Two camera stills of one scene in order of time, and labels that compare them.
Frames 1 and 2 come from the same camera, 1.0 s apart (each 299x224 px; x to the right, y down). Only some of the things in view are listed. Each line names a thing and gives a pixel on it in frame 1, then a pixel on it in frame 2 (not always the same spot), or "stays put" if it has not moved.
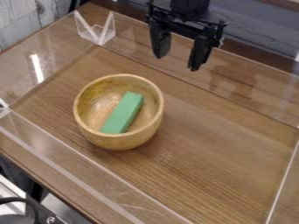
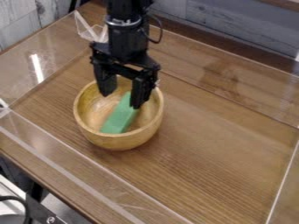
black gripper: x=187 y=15 -> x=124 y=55
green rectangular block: x=123 y=114 stays put
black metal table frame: x=27 y=183 stays put
